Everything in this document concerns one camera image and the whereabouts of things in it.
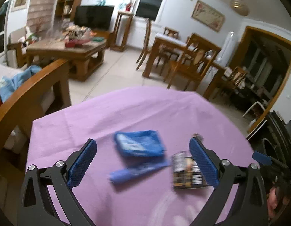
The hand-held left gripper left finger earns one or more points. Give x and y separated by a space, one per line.
82 162

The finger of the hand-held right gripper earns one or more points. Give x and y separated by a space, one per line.
262 158

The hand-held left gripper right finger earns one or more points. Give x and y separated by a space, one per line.
203 164

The black snack packet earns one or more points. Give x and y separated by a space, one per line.
185 174

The blue plastic wrapper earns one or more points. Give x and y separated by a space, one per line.
138 143

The person's right hand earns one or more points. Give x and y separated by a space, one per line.
273 201

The white plastic chair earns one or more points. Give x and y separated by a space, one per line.
252 106

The purple tablecloth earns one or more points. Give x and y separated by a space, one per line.
112 113

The wooden dining chair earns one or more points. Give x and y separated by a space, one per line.
183 68
238 75
171 31
148 37

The curved wooden chair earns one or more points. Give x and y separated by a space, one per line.
23 94

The light blue cloth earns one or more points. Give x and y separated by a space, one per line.
18 82

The wooden coffee table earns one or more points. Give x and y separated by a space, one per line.
89 51

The white standing air conditioner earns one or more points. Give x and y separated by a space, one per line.
229 47

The wooden dining table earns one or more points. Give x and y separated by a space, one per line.
150 56

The wooden television stand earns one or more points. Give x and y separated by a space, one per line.
103 37

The clutter of small ornaments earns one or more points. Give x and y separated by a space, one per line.
77 34

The wooden armchair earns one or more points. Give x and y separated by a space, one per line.
15 51

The tall wooden stand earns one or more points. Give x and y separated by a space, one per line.
118 30

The white radiator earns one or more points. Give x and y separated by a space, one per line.
139 34

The black television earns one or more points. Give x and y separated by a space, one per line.
93 16

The wide framed picture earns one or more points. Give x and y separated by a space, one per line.
207 15

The ceiling lamp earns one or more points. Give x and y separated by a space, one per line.
239 3

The striped roller blind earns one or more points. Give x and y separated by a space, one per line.
42 4

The red ornament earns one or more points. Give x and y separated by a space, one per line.
129 6

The dark window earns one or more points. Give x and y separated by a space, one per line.
150 6

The wooden door frame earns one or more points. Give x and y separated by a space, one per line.
237 49

